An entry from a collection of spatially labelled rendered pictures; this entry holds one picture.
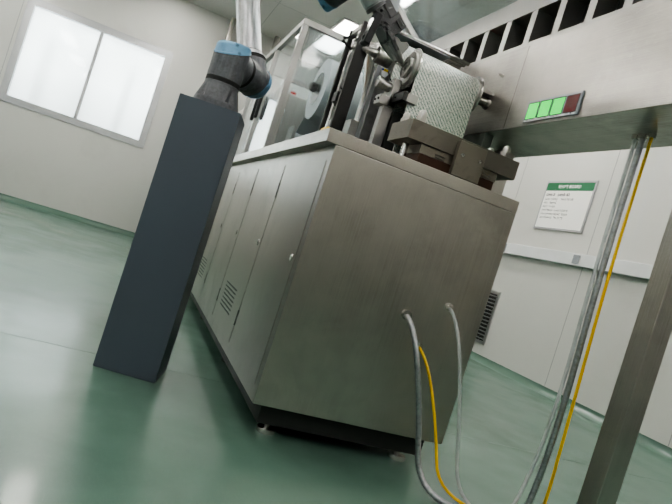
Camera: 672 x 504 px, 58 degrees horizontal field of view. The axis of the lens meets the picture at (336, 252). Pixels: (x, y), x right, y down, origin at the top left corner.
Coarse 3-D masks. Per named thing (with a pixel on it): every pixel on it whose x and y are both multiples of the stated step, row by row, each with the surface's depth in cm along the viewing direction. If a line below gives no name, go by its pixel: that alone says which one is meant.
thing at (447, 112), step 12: (420, 84) 203; (420, 96) 203; (432, 96) 204; (444, 96) 206; (408, 108) 202; (420, 108) 204; (432, 108) 205; (444, 108) 206; (456, 108) 208; (468, 108) 209; (432, 120) 205; (444, 120) 207; (456, 120) 208; (456, 132) 209
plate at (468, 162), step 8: (464, 144) 186; (472, 144) 187; (456, 152) 186; (464, 152) 186; (472, 152) 187; (480, 152) 188; (456, 160) 186; (464, 160) 186; (472, 160) 187; (480, 160) 188; (456, 168) 186; (464, 168) 187; (472, 168) 188; (480, 168) 189; (456, 176) 187; (464, 176) 187; (472, 176) 188
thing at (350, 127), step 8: (368, 56) 274; (368, 64) 274; (376, 64) 273; (368, 72) 275; (368, 80) 276; (368, 88) 276; (360, 104) 277; (360, 112) 277; (352, 120) 274; (344, 128) 279; (352, 128) 274
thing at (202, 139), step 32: (192, 128) 190; (224, 128) 191; (160, 160) 190; (192, 160) 191; (224, 160) 192; (160, 192) 190; (192, 192) 191; (160, 224) 190; (192, 224) 191; (128, 256) 190; (160, 256) 191; (192, 256) 192; (128, 288) 190; (160, 288) 191; (128, 320) 190; (160, 320) 191; (128, 352) 191; (160, 352) 192
